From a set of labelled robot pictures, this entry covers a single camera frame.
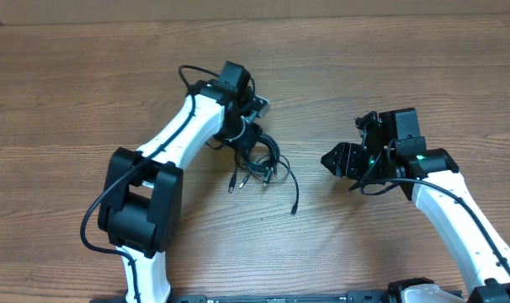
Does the thick black cable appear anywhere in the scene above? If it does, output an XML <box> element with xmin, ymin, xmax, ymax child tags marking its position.
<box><xmin>233</xmin><ymin>132</ymin><xmax>284</xmax><ymax>176</ymax></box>

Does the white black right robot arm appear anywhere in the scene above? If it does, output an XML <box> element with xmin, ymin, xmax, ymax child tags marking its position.
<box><xmin>321</xmin><ymin>108</ymin><xmax>510</xmax><ymax>302</ymax></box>

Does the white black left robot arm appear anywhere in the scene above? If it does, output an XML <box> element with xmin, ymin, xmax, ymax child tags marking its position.
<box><xmin>98</xmin><ymin>61</ymin><xmax>268</xmax><ymax>302</ymax></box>

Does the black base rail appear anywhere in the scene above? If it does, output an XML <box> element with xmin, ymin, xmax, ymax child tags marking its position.
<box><xmin>90</xmin><ymin>277</ymin><xmax>465</xmax><ymax>303</ymax></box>

